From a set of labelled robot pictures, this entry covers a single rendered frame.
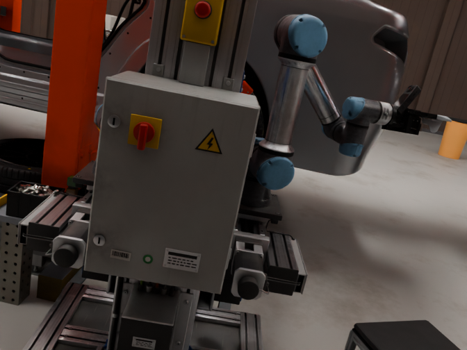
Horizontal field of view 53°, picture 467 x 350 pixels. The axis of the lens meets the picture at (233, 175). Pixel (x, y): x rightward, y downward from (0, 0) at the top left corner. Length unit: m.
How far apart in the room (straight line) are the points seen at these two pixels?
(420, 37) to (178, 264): 11.40
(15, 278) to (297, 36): 1.65
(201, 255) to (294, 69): 0.63
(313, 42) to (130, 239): 0.75
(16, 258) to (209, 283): 1.32
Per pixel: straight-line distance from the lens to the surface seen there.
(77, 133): 2.21
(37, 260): 2.61
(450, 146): 9.34
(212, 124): 1.02
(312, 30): 1.41
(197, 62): 1.17
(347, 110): 1.56
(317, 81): 1.61
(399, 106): 1.65
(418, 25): 12.24
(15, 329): 2.30
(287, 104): 1.43
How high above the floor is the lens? 1.37
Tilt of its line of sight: 17 degrees down
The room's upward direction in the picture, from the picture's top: 12 degrees clockwise
